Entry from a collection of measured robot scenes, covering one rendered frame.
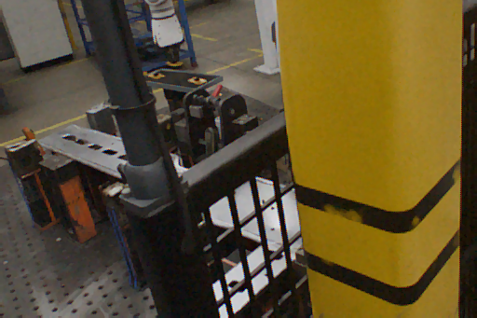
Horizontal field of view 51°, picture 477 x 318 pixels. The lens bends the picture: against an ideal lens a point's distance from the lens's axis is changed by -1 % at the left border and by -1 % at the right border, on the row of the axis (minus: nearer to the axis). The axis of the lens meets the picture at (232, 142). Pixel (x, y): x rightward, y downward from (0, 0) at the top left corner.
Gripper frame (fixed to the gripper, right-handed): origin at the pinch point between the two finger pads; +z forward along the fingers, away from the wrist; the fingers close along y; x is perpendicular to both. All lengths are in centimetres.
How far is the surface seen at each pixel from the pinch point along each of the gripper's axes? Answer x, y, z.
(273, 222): 85, 17, 25
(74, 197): 9, 52, 35
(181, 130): 25.2, 12.7, 18.5
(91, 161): 8.6, 41.9, 24.6
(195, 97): 33.0, 8.3, 6.3
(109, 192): 45, 45, 20
